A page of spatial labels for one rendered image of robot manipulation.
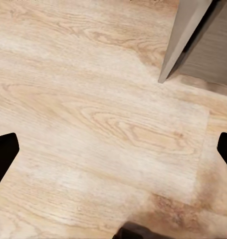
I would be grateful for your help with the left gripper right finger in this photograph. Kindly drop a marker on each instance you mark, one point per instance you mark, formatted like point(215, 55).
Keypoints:
point(222, 146)

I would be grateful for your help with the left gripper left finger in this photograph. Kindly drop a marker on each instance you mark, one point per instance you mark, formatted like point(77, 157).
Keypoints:
point(9, 148)

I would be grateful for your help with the dishwasher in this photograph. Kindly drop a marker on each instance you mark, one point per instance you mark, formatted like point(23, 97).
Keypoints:
point(205, 54)

